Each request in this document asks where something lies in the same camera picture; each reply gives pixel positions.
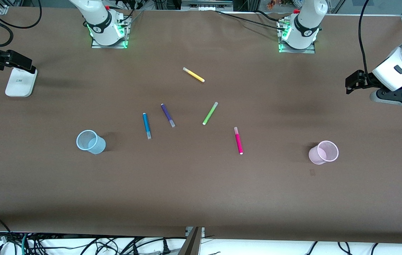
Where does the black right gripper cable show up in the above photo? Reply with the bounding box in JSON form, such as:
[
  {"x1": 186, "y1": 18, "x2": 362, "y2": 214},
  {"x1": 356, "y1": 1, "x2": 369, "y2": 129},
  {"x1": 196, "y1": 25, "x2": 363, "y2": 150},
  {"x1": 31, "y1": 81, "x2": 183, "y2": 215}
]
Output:
[{"x1": 0, "y1": 25, "x2": 14, "y2": 48}]

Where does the purple marker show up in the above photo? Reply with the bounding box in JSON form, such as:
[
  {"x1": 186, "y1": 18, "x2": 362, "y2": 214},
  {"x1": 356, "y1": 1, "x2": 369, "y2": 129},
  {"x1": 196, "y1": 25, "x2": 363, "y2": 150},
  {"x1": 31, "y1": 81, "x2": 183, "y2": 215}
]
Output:
[{"x1": 161, "y1": 103, "x2": 176, "y2": 128}]

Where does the green marker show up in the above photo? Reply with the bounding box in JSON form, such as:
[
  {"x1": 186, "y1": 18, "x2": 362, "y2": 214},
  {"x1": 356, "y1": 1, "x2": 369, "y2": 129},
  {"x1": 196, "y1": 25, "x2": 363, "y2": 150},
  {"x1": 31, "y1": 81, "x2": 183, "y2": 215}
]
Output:
[{"x1": 202, "y1": 102, "x2": 219, "y2": 125}]

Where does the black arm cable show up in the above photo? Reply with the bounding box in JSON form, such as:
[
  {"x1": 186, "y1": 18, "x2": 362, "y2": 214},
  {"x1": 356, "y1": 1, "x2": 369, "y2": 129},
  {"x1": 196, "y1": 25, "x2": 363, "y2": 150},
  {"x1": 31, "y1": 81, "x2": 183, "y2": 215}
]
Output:
[
  {"x1": 0, "y1": 0, "x2": 43, "y2": 29},
  {"x1": 358, "y1": 0, "x2": 372, "y2": 84}
]

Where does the yellow marker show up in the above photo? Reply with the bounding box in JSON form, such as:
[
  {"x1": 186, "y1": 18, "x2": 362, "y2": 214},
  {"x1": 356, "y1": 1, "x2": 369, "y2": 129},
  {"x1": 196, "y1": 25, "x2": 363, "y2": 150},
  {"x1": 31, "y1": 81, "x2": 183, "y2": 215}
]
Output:
[{"x1": 183, "y1": 67, "x2": 205, "y2": 83}]

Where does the translucent blue cup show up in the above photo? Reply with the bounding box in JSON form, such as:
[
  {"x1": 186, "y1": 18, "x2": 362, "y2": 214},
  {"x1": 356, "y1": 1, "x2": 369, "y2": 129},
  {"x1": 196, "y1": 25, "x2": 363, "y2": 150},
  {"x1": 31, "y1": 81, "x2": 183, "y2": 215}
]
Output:
[{"x1": 76, "y1": 130, "x2": 106, "y2": 155}]

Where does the long black table cable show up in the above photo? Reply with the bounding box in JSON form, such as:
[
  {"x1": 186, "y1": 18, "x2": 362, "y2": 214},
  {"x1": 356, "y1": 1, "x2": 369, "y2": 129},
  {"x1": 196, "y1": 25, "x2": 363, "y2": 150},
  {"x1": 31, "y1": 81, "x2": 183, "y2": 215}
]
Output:
[{"x1": 214, "y1": 10, "x2": 290, "y2": 29}]

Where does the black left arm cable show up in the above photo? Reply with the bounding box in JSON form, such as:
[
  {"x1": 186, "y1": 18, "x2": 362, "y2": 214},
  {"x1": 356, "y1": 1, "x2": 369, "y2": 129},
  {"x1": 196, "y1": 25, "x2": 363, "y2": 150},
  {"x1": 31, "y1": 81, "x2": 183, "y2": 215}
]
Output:
[{"x1": 358, "y1": 0, "x2": 372, "y2": 84}]

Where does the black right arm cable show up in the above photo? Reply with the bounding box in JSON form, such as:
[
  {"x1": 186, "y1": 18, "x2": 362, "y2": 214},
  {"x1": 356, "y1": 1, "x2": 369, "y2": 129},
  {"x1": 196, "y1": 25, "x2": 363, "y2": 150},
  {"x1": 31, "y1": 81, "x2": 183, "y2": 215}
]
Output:
[{"x1": 0, "y1": 0, "x2": 43, "y2": 29}]

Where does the silver metal rail fixture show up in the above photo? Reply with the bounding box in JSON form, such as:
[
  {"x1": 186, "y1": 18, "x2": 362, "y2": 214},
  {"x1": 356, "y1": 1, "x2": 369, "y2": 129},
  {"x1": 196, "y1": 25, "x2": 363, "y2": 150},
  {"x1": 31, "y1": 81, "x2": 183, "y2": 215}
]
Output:
[{"x1": 181, "y1": 0, "x2": 234, "y2": 11}]

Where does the grey metal table leg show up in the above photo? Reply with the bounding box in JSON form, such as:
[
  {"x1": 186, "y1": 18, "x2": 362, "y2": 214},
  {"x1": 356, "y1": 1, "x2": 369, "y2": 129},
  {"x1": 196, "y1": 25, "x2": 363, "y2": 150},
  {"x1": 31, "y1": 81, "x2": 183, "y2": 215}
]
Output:
[{"x1": 178, "y1": 227, "x2": 205, "y2": 255}]

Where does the short black table cable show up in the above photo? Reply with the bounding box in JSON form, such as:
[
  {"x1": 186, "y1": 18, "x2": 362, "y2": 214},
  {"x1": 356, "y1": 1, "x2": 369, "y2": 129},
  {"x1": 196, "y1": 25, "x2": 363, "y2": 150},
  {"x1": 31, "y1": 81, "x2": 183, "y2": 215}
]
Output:
[{"x1": 254, "y1": 10, "x2": 286, "y2": 22}]

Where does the white plastic stand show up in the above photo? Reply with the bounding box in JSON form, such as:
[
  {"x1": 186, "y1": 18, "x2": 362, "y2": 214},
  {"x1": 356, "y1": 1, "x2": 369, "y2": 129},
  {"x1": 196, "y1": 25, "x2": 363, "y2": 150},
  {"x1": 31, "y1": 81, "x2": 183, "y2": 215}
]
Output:
[{"x1": 5, "y1": 67, "x2": 38, "y2": 98}]

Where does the blue marker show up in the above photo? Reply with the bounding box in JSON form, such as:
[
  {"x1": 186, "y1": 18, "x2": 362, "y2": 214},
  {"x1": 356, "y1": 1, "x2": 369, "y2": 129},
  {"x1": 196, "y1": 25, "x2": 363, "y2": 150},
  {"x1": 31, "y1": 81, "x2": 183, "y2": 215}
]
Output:
[{"x1": 142, "y1": 113, "x2": 152, "y2": 140}]

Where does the translucent pink cup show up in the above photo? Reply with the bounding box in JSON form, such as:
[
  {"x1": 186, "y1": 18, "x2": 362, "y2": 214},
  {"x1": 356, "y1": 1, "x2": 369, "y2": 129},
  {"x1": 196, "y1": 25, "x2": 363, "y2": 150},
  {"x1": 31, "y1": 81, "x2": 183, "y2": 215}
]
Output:
[{"x1": 308, "y1": 140, "x2": 339, "y2": 165}]

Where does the pink marker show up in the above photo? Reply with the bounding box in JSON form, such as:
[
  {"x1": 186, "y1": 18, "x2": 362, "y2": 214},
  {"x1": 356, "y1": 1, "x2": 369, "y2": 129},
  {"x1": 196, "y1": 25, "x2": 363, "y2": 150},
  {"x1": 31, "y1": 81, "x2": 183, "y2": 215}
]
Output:
[{"x1": 234, "y1": 127, "x2": 244, "y2": 155}]

